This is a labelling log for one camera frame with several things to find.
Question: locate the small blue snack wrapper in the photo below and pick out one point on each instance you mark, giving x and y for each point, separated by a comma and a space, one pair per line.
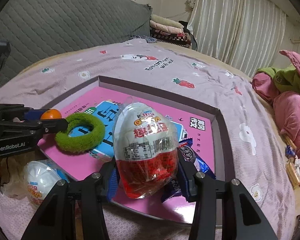
289, 152

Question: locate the stack of folded blankets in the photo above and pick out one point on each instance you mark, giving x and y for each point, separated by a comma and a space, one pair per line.
170, 31

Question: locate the pink quilted duvet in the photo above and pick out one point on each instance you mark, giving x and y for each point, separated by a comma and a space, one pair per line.
286, 105

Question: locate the green blanket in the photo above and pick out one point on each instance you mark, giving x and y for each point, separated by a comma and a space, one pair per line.
287, 79

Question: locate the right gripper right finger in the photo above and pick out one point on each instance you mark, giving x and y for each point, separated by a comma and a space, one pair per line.
189, 179

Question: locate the beige mesh drawstring bag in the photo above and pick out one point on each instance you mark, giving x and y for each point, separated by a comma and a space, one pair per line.
12, 175

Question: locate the red white surprise egg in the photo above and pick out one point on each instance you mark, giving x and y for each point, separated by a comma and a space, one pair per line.
145, 149

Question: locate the shallow grey cardboard box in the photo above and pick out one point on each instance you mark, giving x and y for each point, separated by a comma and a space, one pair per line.
102, 98

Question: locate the white striped curtain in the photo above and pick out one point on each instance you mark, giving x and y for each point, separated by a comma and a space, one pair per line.
245, 34

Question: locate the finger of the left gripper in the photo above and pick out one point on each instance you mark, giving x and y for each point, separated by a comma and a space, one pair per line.
53, 126
34, 114

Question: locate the blue white surprise egg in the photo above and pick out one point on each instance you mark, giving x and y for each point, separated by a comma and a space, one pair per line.
39, 178

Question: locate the grey quilted headboard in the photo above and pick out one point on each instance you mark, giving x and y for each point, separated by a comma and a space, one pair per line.
37, 29

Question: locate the orange tangerine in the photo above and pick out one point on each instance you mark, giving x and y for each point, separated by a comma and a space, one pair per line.
51, 114

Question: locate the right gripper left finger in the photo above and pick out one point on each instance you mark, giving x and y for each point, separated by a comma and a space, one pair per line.
109, 181

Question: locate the wrapped biscuit packet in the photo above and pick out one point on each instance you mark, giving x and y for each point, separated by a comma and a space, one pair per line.
295, 181

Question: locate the pink strawberry print bedsheet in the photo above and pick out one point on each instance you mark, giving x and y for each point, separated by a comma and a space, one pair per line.
257, 149

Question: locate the blue Oreo cookie packet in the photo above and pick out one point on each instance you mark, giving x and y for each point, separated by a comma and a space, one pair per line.
172, 189

